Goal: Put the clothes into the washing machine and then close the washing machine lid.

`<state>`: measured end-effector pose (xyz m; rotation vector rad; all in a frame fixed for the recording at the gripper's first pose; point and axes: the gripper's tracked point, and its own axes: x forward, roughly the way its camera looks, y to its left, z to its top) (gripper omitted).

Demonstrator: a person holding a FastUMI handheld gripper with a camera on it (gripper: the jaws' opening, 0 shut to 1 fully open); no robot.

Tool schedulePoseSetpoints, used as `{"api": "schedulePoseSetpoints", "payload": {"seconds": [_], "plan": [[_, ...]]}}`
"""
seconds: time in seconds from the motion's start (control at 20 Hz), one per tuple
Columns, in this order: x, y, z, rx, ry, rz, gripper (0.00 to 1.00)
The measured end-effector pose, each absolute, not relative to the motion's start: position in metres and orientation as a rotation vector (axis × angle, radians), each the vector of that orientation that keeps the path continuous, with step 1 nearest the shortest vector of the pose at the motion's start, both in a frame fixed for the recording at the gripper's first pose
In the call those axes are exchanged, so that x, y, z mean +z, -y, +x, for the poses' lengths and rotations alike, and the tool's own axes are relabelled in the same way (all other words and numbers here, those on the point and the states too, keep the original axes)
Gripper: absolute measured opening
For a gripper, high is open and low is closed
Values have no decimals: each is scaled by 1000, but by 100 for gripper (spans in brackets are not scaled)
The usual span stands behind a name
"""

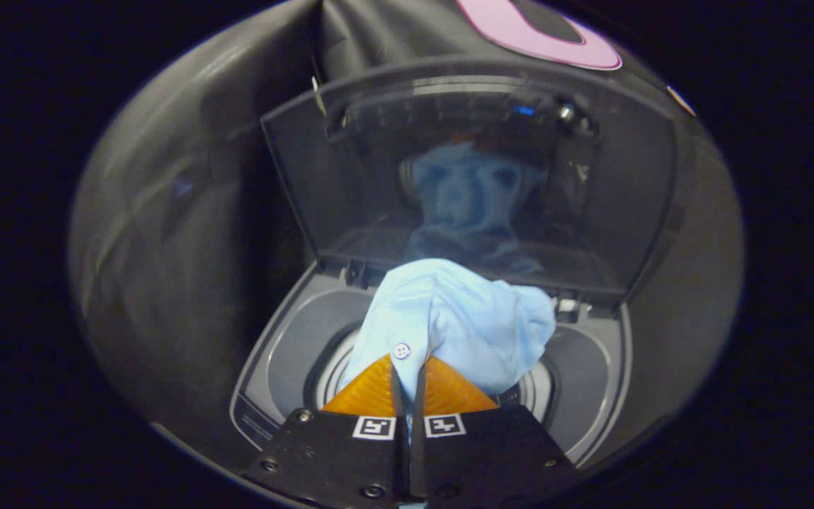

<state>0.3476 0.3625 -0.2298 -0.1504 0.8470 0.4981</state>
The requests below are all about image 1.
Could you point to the light blue shirt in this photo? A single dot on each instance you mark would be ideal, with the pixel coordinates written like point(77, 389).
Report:
point(463, 318)

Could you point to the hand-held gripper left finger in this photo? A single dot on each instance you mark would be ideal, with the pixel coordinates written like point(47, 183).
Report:
point(336, 452)

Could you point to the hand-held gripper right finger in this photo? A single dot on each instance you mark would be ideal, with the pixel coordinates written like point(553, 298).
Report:
point(485, 452)

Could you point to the black backdrop cloth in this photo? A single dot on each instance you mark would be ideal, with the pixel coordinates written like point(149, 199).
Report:
point(167, 247)

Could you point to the dark washing machine lid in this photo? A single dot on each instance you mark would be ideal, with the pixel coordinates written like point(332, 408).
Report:
point(350, 184)

